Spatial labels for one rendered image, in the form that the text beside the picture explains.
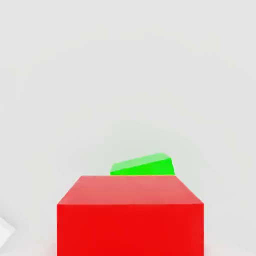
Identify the small green cube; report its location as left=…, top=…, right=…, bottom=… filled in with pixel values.
left=109, top=152, right=176, bottom=177

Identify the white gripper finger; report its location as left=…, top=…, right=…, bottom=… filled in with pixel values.
left=0, top=216, right=16, bottom=250

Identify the small red cube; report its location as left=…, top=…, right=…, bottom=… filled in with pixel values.
left=56, top=175, right=205, bottom=256

